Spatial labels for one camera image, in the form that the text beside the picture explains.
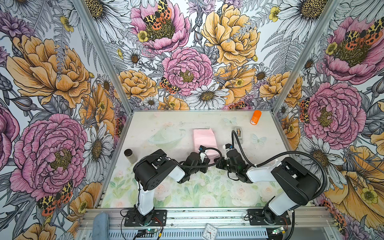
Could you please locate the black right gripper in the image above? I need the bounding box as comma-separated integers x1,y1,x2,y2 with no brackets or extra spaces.
213,156,238,174

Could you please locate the purple and pink wrapping paper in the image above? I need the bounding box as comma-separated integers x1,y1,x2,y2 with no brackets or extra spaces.
193,129,219,164

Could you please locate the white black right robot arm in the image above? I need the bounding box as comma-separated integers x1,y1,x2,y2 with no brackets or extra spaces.
214,146,327,225

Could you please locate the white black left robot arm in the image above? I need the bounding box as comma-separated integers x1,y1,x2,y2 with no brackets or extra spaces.
133,146,210,217

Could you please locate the grey tape dispenser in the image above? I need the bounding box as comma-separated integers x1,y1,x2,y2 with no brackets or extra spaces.
234,127,243,144

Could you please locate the orange plastic bottle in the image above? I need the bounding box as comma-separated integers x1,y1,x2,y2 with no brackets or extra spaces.
250,110,262,125

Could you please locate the small jar with dark lid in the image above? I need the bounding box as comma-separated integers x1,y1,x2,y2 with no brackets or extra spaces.
124,149,138,165

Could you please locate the small white clock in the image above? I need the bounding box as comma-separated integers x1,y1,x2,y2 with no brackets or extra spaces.
202,224,219,240

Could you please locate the green circuit board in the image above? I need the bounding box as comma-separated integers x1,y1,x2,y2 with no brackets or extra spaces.
138,228,161,235

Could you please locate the grey cloth roll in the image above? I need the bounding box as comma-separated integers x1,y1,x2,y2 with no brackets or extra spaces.
92,213,109,240

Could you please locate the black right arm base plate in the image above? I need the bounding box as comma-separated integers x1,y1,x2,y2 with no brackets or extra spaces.
246,209,292,226

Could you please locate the aluminium frame rail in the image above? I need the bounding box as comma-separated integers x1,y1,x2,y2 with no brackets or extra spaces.
75,207,342,240

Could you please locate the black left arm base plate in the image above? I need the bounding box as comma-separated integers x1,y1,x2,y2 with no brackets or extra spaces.
124,209,168,227

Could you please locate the black corrugated cable conduit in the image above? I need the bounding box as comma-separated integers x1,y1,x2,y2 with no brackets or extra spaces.
230,130,328,199

